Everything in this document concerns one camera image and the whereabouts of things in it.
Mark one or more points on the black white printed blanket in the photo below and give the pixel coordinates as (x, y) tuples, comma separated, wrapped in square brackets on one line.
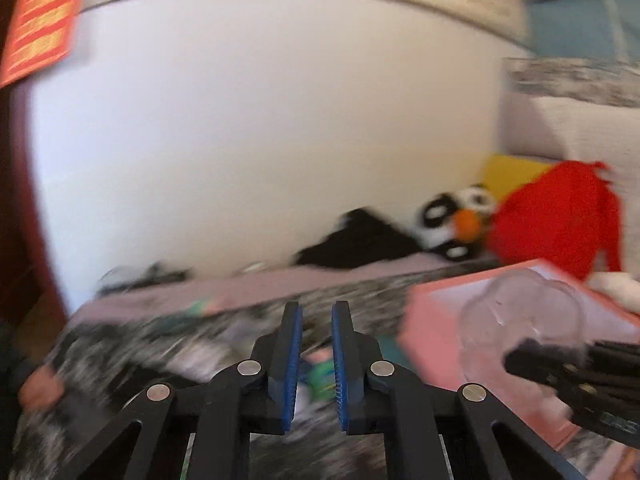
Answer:
[(150, 340)]

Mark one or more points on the dark wooden door frame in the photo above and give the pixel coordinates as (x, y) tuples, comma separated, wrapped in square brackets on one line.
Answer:
[(20, 200)]

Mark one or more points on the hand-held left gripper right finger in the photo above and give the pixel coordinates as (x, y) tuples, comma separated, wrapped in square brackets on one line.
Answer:
[(341, 360)]

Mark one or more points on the pink bed sheet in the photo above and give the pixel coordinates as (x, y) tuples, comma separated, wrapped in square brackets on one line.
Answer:
[(260, 285)]

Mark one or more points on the yellow cushion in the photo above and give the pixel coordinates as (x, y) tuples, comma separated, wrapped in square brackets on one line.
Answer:
[(510, 175)]

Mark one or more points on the red plush toy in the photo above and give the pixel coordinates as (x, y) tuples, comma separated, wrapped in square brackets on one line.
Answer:
[(550, 220)]

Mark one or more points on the red paper wall poster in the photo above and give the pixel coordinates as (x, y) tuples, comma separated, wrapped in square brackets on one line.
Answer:
[(42, 15)]

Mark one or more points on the dark cloth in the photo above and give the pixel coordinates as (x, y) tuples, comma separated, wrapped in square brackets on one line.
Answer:
[(145, 275)]

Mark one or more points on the clear plastic cup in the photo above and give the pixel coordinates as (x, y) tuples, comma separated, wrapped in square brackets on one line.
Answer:
[(520, 310)]

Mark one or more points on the black cloth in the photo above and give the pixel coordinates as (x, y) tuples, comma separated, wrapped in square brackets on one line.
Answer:
[(360, 240)]

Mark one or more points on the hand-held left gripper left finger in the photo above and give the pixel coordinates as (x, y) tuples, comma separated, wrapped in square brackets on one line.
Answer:
[(293, 360)]

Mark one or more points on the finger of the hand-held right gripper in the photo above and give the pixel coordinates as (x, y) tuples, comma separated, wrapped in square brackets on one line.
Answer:
[(540, 365)]

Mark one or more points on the black white penguin plush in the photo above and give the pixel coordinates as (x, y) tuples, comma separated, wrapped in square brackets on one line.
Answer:
[(450, 225)]

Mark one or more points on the pink cardboard box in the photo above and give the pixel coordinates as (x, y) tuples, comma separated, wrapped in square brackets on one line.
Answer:
[(440, 330)]

